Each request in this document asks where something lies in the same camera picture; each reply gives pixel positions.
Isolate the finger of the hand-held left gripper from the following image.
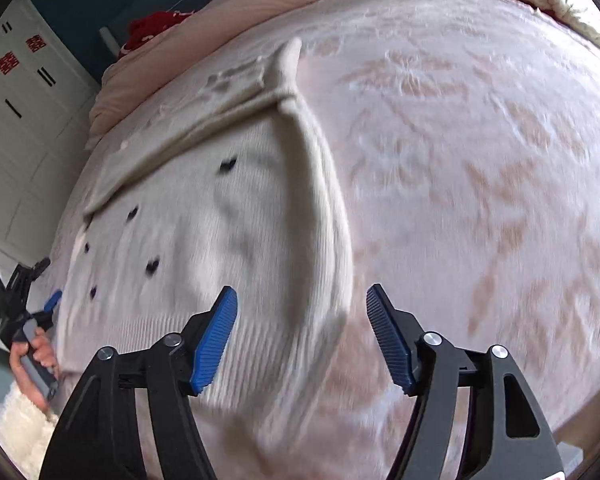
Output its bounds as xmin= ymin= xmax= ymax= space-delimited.
xmin=7 ymin=257 xmax=52 ymax=306
xmin=30 ymin=290 xmax=64 ymax=332

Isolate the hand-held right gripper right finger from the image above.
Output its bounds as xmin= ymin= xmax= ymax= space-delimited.
xmin=365 ymin=283 xmax=567 ymax=480

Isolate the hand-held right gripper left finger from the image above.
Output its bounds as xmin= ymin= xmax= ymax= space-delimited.
xmin=39 ymin=286 xmax=239 ymax=480

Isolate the white sweater with black hearts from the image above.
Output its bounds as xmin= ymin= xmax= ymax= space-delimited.
xmin=55 ymin=37 xmax=357 ymax=443

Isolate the person's left forearm fluffy sleeve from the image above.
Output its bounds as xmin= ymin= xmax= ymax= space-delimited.
xmin=0 ymin=387 xmax=58 ymax=480

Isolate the person's left hand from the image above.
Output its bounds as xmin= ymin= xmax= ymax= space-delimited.
xmin=8 ymin=332 xmax=61 ymax=412

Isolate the white wardrobe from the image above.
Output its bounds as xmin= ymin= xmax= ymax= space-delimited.
xmin=0 ymin=0 xmax=103 ymax=346

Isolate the pink patterned bed blanket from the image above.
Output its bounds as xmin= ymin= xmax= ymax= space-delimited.
xmin=45 ymin=0 xmax=600 ymax=480

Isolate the red pillow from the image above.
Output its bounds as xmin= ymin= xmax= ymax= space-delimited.
xmin=120 ymin=10 xmax=197 ymax=57

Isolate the white fluffy blanket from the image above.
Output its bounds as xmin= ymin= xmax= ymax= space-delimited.
xmin=510 ymin=0 xmax=600 ymax=63

